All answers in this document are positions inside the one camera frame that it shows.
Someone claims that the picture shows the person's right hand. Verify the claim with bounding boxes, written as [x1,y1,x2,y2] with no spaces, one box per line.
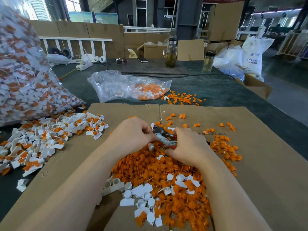
[165,126,215,169]

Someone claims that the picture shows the person's left hand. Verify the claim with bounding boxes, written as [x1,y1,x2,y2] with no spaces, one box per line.
[107,116,158,159]

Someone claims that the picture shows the silver red-handled pliers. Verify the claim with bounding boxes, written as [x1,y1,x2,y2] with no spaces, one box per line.
[151,126,178,150]

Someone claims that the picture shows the pile of orange and white parts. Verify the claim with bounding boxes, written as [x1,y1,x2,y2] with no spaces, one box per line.
[95,113,244,230]

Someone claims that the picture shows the pile of assembled white-orange parts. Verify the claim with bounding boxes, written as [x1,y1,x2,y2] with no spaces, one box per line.
[0,109,109,193]

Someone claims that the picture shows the person's right forearm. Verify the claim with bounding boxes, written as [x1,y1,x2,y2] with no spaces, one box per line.
[197,160,272,231]

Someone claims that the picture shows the scatter of orange offcuts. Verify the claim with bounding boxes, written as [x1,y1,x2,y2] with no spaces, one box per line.
[163,91,208,106]

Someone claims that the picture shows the small clear plastic bag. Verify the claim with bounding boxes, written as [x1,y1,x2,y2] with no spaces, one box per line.
[88,70,172,103]

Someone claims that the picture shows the white power strip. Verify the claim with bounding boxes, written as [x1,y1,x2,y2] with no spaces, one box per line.
[69,49,107,71]

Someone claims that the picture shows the glass bottle with black lid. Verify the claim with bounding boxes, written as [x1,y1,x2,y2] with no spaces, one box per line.
[202,50,217,73]

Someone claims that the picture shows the open brown cardboard box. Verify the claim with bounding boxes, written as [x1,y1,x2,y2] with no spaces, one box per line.
[235,73,273,100]

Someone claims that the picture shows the open cardboard box with paper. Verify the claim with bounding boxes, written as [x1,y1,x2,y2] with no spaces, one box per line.
[137,41,168,60]

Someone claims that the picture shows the clear blue plastic bag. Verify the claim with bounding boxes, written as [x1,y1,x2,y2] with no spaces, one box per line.
[214,44,245,82]

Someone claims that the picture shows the glass tea jar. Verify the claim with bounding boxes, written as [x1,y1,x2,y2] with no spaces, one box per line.
[164,35,179,68]

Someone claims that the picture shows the brown cardboard sheet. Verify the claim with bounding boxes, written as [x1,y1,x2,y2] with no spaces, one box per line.
[159,105,308,231]
[0,103,162,231]

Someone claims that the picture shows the flat brown cardboard panel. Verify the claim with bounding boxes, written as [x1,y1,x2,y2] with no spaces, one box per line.
[177,39,205,62]

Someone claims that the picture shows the row of upright cardboard sheets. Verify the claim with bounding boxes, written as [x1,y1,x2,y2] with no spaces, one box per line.
[31,20,172,59]

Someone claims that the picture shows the white oval plastic device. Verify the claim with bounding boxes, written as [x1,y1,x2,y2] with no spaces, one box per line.
[46,54,71,65]

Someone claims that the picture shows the large clear bag of seals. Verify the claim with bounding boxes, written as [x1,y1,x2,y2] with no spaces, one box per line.
[0,4,86,126]

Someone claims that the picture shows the white woven sack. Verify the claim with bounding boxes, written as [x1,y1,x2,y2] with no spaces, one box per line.
[242,25,275,82]

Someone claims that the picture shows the dark steel pillar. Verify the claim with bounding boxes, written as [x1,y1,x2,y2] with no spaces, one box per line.
[176,0,204,40]

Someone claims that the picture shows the tall brown cardboard box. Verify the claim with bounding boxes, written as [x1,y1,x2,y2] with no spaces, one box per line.
[208,1,245,42]

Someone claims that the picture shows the white metal rack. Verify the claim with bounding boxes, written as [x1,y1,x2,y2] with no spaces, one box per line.
[277,29,308,58]

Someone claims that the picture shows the white railing frame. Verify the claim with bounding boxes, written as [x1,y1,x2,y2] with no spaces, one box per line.
[38,36,113,59]

